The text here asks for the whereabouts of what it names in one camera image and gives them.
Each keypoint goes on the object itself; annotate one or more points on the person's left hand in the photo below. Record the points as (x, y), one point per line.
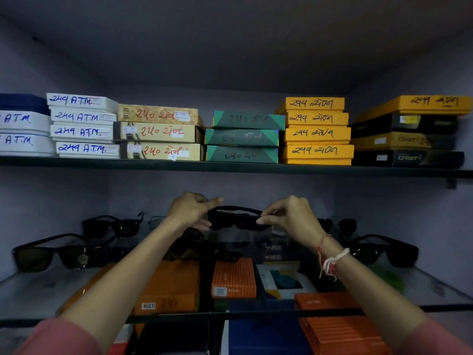
(186, 210)

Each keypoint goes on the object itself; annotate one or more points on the person's right hand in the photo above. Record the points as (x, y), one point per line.
(295, 221)

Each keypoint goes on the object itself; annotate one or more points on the person's left thumb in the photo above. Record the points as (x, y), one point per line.
(202, 225)

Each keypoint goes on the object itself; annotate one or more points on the person's right thumb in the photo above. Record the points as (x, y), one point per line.
(269, 218)

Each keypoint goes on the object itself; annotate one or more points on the black sunglasses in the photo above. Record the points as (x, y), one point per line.
(37, 256)
(111, 226)
(347, 226)
(326, 224)
(199, 247)
(236, 219)
(391, 251)

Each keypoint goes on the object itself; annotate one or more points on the person's right forearm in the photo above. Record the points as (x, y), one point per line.
(366, 292)

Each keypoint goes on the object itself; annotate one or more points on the person's left forearm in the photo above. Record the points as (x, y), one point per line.
(129, 269)

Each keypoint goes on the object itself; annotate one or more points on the dark printed box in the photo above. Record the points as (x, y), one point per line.
(275, 251)

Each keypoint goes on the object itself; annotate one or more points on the glass shelf with boxes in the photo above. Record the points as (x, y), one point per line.
(236, 169)

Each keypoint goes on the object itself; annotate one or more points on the small striped orange box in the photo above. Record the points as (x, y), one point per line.
(233, 279)

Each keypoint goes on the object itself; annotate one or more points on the multicoloured geometric box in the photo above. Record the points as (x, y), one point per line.
(284, 280)

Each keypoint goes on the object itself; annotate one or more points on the large plain orange box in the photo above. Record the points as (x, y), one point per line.
(173, 284)

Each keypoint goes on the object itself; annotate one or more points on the green grey box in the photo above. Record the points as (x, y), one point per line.
(242, 137)
(242, 155)
(249, 120)

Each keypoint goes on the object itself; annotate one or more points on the red white thread wristband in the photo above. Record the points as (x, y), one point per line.
(332, 260)

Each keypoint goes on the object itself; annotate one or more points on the yellow handwritten box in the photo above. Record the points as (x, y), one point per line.
(317, 134)
(317, 153)
(317, 118)
(312, 104)

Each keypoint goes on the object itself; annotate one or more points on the tan patterned box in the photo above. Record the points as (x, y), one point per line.
(159, 132)
(159, 114)
(162, 151)

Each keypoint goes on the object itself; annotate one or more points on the dark blue box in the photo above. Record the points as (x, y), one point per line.
(266, 338)

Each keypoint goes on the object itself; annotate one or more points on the wide striped orange box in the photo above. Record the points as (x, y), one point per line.
(340, 329)

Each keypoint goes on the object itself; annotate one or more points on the white handwritten box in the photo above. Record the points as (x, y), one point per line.
(79, 132)
(79, 101)
(83, 117)
(22, 121)
(87, 149)
(24, 144)

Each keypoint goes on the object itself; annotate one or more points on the black box with white label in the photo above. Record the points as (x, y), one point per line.
(410, 158)

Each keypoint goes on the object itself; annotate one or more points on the dark yellow and black box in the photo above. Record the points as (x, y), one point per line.
(402, 141)

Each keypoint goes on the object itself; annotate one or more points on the black box with yellow label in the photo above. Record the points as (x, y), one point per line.
(406, 125)

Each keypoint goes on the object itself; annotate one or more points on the glass shelf with sunglasses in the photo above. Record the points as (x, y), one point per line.
(33, 295)

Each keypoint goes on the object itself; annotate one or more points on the pink left sleeve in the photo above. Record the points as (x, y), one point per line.
(55, 340)

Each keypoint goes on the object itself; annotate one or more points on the pink sleeve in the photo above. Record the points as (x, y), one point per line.
(436, 340)
(55, 340)

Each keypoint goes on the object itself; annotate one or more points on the large yellow box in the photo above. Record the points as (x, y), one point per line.
(428, 103)

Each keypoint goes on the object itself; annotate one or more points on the pink right sleeve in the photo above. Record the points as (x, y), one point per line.
(436, 340)

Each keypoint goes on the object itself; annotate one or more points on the blue flat box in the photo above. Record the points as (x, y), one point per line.
(22, 103)

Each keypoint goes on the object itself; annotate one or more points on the thin frame glasses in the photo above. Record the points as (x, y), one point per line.
(156, 221)

